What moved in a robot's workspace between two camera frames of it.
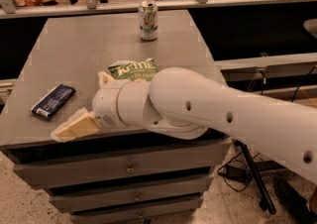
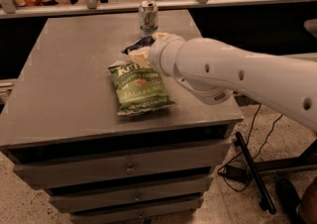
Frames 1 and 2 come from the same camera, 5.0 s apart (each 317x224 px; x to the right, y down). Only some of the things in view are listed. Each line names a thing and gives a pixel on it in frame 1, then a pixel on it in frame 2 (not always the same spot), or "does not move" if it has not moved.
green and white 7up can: [149, 20] does not move
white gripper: [105, 103] → [158, 52]
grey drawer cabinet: [123, 174] does not move
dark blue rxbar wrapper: [48, 105] → [145, 42]
